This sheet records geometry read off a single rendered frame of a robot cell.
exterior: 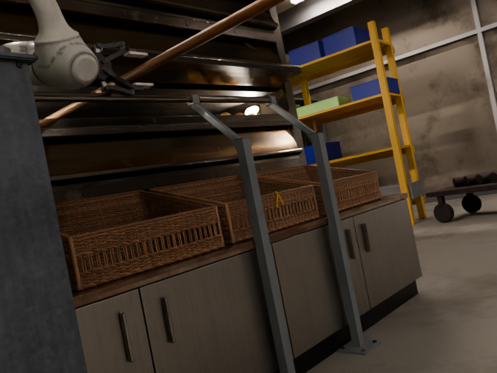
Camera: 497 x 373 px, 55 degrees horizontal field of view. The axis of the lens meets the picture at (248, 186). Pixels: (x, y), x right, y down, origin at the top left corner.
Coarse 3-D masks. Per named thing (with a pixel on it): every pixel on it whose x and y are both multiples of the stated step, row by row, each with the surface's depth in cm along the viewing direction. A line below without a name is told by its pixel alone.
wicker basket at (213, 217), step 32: (128, 192) 196; (64, 224) 174; (96, 224) 182; (128, 224) 143; (160, 224) 152; (192, 224) 160; (96, 256) 135; (128, 256) 142; (160, 256) 149; (192, 256) 158
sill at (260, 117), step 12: (48, 120) 181; (60, 120) 185; (72, 120) 188; (84, 120) 192; (96, 120) 196; (108, 120) 200; (120, 120) 204; (132, 120) 209; (144, 120) 213; (156, 120) 218; (168, 120) 223; (180, 120) 228; (192, 120) 234; (204, 120) 240; (228, 120) 252; (240, 120) 259; (252, 120) 266; (264, 120) 274; (276, 120) 282
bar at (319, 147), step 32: (64, 96) 147; (96, 96) 155; (160, 96) 174; (192, 96) 185; (224, 96) 199; (256, 96) 214; (224, 128) 176; (320, 160) 205; (256, 192) 170; (256, 224) 170; (352, 288) 206; (352, 320) 205; (288, 352) 170; (352, 352) 201
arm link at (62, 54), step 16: (32, 0) 105; (48, 0) 105; (48, 16) 105; (48, 32) 106; (64, 32) 107; (48, 48) 106; (64, 48) 106; (80, 48) 106; (48, 64) 107; (64, 64) 105; (80, 64) 106; (96, 64) 109; (48, 80) 111; (64, 80) 107; (80, 80) 107
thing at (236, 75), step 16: (112, 64) 196; (128, 64) 201; (176, 64) 216; (192, 64) 222; (208, 64) 227; (224, 64) 235; (240, 64) 244; (256, 64) 253; (144, 80) 221; (160, 80) 227; (176, 80) 233; (192, 80) 240; (208, 80) 246; (224, 80) 254; (240, 80) 262; (256, 80) 270; (272, 80) 279; (288, 80) 289
